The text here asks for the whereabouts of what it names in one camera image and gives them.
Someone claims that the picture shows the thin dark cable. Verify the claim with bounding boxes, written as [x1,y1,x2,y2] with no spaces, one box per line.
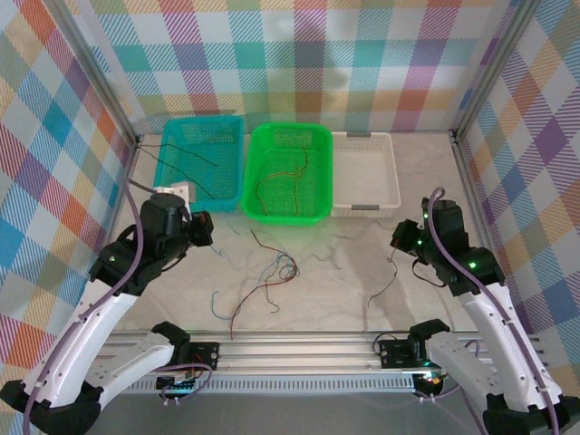
[367,256,401,310]
[276,262,301,283]

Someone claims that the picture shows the red cable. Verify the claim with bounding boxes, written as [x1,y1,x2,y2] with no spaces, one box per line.
[254,143,312,217]

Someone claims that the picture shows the tangle of coloured wires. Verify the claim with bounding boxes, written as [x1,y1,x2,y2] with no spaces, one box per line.
[229,227,301,341]

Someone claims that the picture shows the orange cable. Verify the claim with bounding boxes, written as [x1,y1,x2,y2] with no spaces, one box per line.
[289,169,303,218]

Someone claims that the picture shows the teal plastic basket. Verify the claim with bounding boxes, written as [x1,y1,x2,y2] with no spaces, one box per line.
[150,115,247,214]

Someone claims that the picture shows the white plastic basket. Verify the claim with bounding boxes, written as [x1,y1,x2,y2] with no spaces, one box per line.
[330,130,403,218]

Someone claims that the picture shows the green plastic basket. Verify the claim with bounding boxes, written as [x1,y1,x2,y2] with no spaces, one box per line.
[239,121,335,227]

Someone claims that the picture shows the small circuit board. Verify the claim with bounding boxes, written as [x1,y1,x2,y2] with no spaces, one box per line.
[156,369,203,393]
[414,369,450,389]

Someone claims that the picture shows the aluminium frame floor rail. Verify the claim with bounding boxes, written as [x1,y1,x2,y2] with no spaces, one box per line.
[448,130,516,314]
[38,138,141,435]

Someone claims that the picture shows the black cable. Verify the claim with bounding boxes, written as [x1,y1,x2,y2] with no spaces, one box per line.
[135,142,219,201]

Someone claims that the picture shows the aluminium frame post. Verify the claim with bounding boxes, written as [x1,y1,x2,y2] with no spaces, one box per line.
[56,0,141,146]
[450,0,543,140]

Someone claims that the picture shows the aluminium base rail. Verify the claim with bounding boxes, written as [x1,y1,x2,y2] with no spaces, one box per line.
[108,329,481,382]

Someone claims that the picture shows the slotted grey cable duct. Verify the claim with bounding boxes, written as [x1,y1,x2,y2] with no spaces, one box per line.
[121,378,421,396]

